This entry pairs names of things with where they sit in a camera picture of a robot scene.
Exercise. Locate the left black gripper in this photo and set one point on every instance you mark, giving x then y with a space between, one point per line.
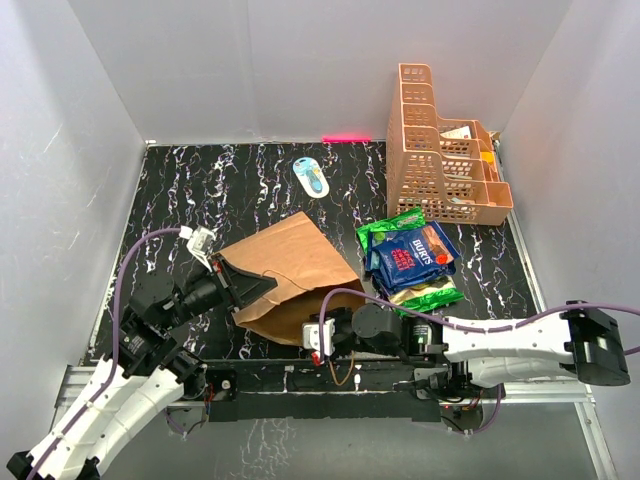
238 288

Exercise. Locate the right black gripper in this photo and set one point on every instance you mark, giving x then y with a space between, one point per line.
339 314

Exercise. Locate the brown paper bag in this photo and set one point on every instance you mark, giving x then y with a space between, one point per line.
306 267

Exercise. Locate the green Chuba cassava chips bag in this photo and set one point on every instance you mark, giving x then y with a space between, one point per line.
423 297

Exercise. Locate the dark blue Burts chilli bag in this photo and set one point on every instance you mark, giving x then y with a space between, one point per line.
420 255

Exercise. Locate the blue Burts chips bag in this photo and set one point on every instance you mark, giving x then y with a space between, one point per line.
378 254

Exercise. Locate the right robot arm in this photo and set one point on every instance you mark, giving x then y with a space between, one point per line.
456 358

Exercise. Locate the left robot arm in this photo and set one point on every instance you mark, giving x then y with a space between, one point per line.
146 371

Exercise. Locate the blue correction tape blister pack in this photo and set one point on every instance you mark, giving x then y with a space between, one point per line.
310 175

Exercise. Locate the orange plastic file organizer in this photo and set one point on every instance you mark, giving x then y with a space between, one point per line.
451 181

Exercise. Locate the white card in organizer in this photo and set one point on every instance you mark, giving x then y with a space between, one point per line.
458 133

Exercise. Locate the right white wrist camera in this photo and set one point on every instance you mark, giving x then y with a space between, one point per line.
318 340

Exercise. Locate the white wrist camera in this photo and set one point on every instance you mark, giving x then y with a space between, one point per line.
318 340
200 244

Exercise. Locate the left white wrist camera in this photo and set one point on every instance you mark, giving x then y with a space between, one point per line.
200 244

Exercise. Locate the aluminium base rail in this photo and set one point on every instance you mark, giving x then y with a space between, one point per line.
257 389

